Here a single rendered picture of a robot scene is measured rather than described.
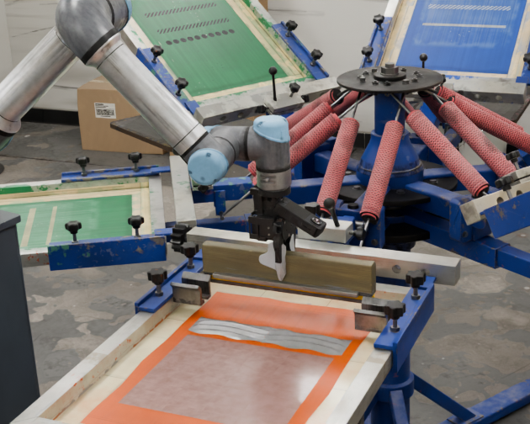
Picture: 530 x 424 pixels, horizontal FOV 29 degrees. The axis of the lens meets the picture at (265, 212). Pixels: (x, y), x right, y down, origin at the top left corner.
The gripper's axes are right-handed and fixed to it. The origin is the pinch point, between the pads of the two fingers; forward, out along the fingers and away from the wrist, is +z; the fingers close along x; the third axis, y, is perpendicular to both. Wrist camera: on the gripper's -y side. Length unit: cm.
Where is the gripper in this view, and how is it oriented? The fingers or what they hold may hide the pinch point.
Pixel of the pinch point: (287, 272)
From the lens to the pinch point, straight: 231.6
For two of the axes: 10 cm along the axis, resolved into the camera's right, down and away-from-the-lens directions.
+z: 0.5, 9.3, 3.5
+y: -9.2, -1.0, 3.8
